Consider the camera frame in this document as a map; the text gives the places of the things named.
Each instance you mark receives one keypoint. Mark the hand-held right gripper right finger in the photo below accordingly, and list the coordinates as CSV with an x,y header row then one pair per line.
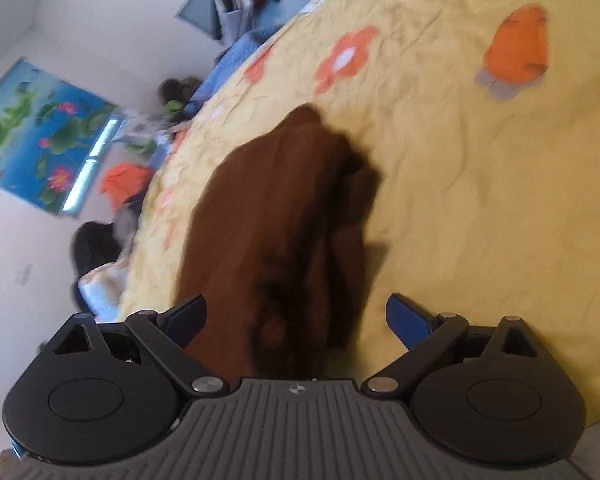
x,y
405,317

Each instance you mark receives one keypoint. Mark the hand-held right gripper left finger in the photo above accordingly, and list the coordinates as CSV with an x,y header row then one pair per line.
x,y
187,316

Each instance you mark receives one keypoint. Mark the brown knit garment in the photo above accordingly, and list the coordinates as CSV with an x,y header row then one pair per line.
x,y
260,210

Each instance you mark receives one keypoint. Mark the white and blue quilt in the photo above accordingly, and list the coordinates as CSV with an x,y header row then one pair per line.
x,y
100,290

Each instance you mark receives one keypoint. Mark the black cloth heap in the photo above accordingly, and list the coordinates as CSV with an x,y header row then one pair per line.
x,y
95,247

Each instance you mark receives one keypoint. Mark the yellow flowered bedsheet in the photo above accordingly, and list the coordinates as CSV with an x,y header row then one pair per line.
x,y
455,185

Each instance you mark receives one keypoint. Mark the orange cloth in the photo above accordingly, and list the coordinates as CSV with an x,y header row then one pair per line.
x,y
125,182

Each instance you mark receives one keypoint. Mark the patterned white cloth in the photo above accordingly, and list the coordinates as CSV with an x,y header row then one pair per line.
x,y
142,132

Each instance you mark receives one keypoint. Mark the green cloth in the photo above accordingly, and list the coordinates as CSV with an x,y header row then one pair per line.
x,y
172,107

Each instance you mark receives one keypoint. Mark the dark cloth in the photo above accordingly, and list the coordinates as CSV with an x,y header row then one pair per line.
x,y
180,87

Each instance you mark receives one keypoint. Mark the lotus flower wall poster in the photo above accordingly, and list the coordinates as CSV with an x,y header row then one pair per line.
x,y
30,125

